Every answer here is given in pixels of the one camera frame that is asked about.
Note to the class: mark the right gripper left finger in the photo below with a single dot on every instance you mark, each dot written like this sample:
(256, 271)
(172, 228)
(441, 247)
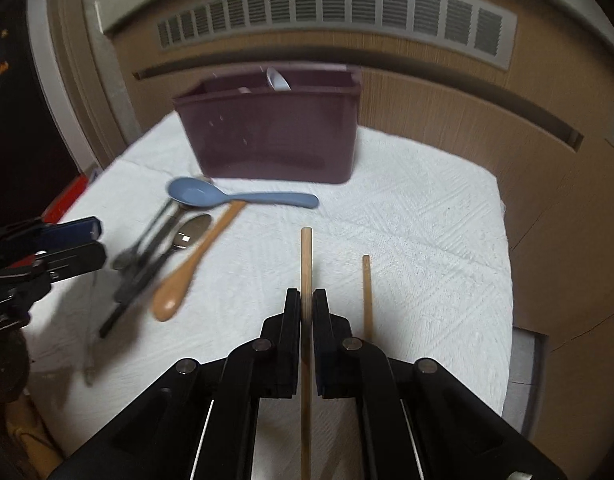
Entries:
(198, 420)

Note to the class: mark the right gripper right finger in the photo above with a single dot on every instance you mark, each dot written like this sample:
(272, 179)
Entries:
(416, 420)

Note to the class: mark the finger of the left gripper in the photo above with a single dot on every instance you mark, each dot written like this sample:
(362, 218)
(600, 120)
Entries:
(74, 233)
(72, 261)

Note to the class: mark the black smiley handle spoon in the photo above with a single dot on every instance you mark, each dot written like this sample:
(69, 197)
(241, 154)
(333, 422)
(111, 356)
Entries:
(125, 258)

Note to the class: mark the long black handled spoon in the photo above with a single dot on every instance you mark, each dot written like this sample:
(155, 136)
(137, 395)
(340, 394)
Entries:
(128, 292)

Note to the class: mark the wooden spoon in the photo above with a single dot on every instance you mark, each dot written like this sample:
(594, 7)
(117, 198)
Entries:
(169, 295)

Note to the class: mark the steel spoon black loop handle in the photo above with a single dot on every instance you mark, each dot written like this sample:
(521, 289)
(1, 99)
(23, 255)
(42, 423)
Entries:
(191, 231)

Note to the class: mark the blue plastic rice spoon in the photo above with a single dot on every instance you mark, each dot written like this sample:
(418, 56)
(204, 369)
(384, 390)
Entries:
(197, 193)

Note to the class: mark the wooden chopstick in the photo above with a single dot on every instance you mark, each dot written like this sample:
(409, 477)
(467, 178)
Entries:
(306, 301)
(367, 297)

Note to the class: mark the black handled brown spoon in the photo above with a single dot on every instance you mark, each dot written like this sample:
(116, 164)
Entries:
(156, 242)

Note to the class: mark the red floor mat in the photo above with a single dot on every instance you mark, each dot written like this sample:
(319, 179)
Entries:
(58, 208)

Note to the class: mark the white textured table cloth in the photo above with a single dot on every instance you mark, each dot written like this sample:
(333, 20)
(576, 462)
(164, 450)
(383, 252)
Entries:
(426, 227)

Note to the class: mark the purple plastic utensil holder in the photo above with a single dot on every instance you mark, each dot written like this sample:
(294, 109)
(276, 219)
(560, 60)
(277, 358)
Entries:
(307, 134)

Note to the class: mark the large grey vent grille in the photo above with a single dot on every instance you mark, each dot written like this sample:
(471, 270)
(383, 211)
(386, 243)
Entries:
(476, 28)

